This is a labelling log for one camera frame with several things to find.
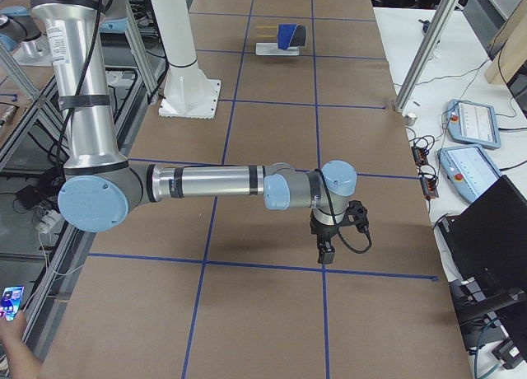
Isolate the small metal cylinder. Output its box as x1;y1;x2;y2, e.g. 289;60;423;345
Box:
403;112;417;127

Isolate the aluminium frame post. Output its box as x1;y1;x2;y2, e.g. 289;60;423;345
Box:
393;0;458;113

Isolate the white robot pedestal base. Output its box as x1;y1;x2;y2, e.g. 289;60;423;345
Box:
151;0;222;119

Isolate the bystander hand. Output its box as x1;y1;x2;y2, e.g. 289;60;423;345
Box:
1;311;26;371

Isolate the blue microfiber towel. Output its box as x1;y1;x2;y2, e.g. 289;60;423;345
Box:
277;23;306;50

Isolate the smartphone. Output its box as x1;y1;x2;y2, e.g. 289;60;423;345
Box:
0;286;25;321

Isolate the teach pendant tablet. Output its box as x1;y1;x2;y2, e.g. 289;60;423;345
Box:
444;99;501;149
438;143;502;204

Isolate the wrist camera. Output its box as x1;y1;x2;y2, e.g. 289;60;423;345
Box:
347;200;369;234

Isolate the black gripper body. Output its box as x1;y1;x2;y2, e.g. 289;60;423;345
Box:
310;209;350;251

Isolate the black laptop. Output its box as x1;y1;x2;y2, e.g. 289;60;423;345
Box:
439;175;526;333

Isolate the far teach pendant tablet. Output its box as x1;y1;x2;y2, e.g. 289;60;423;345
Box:
444;99;501;149

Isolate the near teach pendant tablet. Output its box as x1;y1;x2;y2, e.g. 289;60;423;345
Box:
438;143;502;204

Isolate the black braided cable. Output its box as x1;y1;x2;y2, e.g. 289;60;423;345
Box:
315;168;374;255

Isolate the white rack base tray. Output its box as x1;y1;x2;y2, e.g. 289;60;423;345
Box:
255;42;300;56

